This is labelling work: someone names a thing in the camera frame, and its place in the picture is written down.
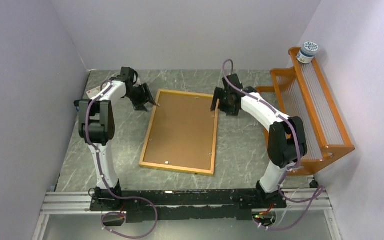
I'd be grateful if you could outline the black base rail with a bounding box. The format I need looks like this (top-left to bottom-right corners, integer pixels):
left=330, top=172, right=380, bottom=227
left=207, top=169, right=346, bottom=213
left=89, top=188, right=287, bottom=223

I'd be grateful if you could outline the brown frame backing board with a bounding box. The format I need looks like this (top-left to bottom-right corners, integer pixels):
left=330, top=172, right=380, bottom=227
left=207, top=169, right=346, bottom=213
left=143, top=92, right=217, bottom=171

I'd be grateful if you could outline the orange wooden rack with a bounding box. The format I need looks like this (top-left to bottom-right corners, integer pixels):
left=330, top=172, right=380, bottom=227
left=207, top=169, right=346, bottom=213
left=256, top=47, right=355, bottom=176

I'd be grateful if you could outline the small blue white jar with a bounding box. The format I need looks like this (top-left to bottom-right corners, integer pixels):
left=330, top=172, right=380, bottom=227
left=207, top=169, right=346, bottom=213
left=296, top=41, right=319, bottom=64

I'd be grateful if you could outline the small staples box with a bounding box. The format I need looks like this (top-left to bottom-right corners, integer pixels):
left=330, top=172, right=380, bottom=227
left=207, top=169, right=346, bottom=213
left=86, top=84, right=106, bottom=99

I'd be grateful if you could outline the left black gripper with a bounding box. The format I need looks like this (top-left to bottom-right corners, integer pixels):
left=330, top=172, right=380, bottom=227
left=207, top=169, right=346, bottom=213
left=126, top=83, right=157, bottom=112

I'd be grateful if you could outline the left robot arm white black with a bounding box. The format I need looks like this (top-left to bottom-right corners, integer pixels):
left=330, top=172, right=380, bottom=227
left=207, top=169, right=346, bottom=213
left=74, top=67, right=157, bottom=210

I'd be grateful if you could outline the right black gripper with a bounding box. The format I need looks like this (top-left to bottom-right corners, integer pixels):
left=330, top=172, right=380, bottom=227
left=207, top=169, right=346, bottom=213
left=210, top=87, right=239, bottom=117

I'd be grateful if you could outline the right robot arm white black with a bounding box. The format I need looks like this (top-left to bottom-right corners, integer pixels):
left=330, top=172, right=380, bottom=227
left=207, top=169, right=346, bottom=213
left=210, top=73, right=308, bottom=208

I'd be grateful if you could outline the aluminium extrusion frame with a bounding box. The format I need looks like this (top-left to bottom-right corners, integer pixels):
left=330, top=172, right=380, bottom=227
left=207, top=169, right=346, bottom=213
left=31, top=188, right=340, bottom=240

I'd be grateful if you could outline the yellow wooden picture frame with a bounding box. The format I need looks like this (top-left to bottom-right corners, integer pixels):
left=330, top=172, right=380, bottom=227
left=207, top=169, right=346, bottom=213
left=138, top=88, right=220, bottom=177

